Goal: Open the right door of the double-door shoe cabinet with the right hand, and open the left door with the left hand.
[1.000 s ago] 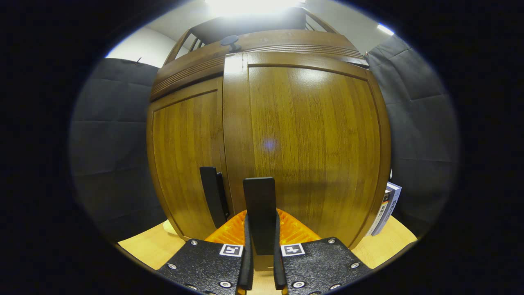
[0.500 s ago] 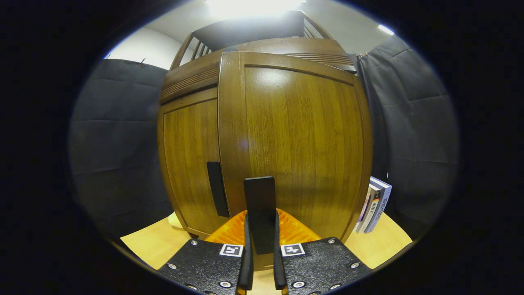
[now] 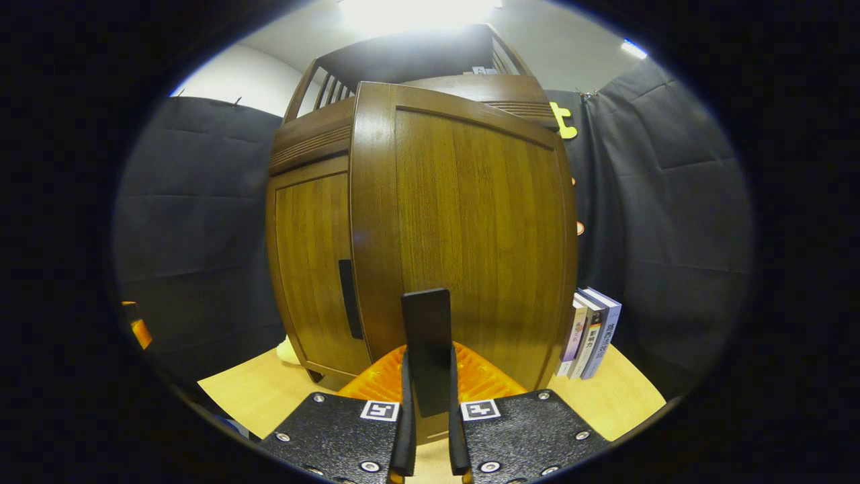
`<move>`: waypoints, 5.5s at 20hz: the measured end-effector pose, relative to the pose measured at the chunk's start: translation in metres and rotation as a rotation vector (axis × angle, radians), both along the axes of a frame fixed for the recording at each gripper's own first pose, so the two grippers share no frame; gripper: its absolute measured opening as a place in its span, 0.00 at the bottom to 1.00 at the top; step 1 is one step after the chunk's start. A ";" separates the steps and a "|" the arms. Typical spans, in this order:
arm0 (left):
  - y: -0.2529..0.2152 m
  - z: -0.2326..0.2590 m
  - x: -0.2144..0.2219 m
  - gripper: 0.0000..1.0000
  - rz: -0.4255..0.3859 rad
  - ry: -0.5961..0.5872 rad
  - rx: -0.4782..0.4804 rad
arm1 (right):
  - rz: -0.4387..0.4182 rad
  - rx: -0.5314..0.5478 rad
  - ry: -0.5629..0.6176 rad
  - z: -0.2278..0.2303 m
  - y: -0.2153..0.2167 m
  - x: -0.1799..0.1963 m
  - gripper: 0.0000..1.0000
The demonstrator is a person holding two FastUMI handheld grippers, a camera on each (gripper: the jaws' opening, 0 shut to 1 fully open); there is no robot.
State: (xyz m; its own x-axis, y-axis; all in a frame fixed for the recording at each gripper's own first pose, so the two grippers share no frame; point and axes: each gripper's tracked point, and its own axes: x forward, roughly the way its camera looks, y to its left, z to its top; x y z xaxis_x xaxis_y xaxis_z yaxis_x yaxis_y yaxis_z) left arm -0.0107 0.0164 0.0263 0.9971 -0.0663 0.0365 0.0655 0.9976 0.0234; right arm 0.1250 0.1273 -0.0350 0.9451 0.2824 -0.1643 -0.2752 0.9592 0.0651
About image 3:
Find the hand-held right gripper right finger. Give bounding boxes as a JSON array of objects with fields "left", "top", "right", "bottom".
[{"left": 447, "top": 341, "right": 612, "bottom": 484}]

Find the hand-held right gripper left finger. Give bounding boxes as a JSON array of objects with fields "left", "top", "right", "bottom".
[{"left": 259, "top": 345, "right": 417, "bottom": 484}]

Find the wooden cabinet door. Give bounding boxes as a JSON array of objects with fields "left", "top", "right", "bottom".
[
  {"left": 266, "top": 156, "right": 372, "bottom": 384},
  {"left": 349, "top": 81, "right": 580, "bottom": 444}
]

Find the wooden double-door shoe cabinet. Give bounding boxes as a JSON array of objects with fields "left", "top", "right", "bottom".
[{"left": 266, "top": 24, "right": 580, "bottom": 385}]

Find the pink spine book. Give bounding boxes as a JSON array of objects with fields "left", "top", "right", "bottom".
[{"left": 556, "top": 299, "right": 589, "bottom": 377}]

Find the dark spine book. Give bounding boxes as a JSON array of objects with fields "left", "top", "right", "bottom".
[{"left": 570, "top": 290, "right": 609, "bottom": 380}]

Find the blue and white book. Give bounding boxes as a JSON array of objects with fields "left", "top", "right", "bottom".
[{"left": 581, "top": 287, "right": 623, "bottom": 380}]

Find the black backdrop cloth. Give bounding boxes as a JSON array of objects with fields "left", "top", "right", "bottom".
[{"left": 113, "top": 57, "right": 753, "bottom": 397}]

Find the large ceiling light panel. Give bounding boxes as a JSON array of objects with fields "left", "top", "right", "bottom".
[{"left": 339, "top": 0, "right": 501, "bottom": 34}]

